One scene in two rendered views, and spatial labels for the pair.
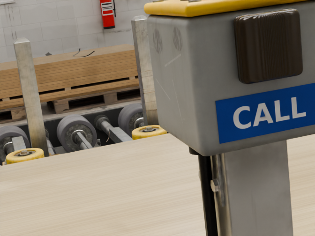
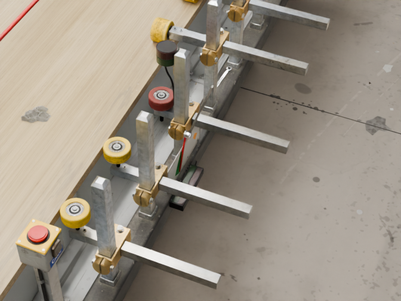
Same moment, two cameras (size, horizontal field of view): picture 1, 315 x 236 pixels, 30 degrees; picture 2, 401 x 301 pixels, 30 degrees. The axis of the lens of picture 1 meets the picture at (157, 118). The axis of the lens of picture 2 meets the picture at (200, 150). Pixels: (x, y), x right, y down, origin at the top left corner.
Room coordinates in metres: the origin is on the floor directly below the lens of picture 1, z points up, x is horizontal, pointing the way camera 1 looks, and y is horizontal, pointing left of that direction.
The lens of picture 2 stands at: (-0.50, 0.51, 2.47)
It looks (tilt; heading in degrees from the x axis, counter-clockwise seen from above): 47 degrees down; 306
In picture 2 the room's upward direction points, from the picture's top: 2 degrees clockwise
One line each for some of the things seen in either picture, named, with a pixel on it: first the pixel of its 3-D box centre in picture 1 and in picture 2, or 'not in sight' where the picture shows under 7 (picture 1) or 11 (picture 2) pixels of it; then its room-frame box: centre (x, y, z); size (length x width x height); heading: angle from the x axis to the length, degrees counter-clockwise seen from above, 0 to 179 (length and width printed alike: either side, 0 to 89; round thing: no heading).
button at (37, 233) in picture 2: not in sight; (38, 235); (0.30, -0.04, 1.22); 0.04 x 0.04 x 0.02
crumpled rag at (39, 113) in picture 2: not in sight; (35, 112); (0.83, -0.49, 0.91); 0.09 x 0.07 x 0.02; 49
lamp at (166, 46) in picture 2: not in sight; (167, 75); (0.54, -0.76, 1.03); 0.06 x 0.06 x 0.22; 15
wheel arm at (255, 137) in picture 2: not in sight; (220, 127); (0.40, -0.84, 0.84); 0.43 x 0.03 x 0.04; 15
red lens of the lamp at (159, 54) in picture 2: not in sight; (166, 49); (0.54, -0.76, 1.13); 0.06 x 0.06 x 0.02
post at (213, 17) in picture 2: not in sight; (211, 61); (0.56, -1.02, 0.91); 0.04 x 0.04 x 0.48; 15
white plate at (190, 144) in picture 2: not in sight; (184, 154); (0.47, -0.75, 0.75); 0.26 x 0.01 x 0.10; 105
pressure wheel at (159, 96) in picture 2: not in sight; (161, 107); (0.59, -0.79, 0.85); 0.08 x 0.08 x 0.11
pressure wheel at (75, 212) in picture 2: not in sight; (76, 221); (0.48, -0.30, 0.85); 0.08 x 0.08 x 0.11
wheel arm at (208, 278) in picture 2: not in sight; (143, 255); (0.29, -0.35, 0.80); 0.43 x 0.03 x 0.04; 15
